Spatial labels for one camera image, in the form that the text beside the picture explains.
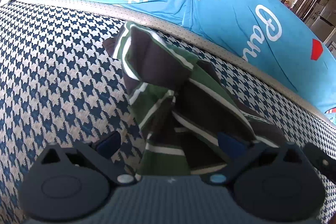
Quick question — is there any green brown striped shirt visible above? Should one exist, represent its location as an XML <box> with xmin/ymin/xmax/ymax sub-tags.
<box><xmin>102</xmin><ymin>21</ymin><xmax>287</xmax><ymax>177</ymax></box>

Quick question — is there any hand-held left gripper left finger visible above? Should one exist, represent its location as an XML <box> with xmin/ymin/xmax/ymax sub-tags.
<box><xmin>37</xmin><ymin>132</ymin><xmax>137</xmax><ymax>186</ymax></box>

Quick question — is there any silver refrigerator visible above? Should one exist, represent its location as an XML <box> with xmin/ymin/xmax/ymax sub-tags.
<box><xmin>310</xmin><ymin>0</ymin><xmax>336</xmax><ymax>51</ymax></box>

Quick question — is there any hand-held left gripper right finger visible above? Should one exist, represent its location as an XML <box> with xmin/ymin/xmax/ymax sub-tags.
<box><xmin>207</xmin><ymin>133</ymin><xmax>304</xmax><ymax>185</ymax></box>

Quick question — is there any houndstooth sofa seat cover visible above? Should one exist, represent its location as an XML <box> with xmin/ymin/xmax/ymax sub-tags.
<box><xmin>0</xmin><ymin>0</ymin><xmax>336</xmax><ymax>224</ymax></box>

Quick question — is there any blue back cushion, script print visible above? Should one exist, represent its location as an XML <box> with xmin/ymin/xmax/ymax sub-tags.
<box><xmin>182</xmin><ymin>0</ymin><xmax>336</xmax><ymax>125</ymax></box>

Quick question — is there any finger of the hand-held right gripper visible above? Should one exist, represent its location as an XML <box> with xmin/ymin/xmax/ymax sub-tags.
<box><xmin>303</xmin><ymin>143</ymin><xmax>336</xmax><ymax>185</ymax></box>

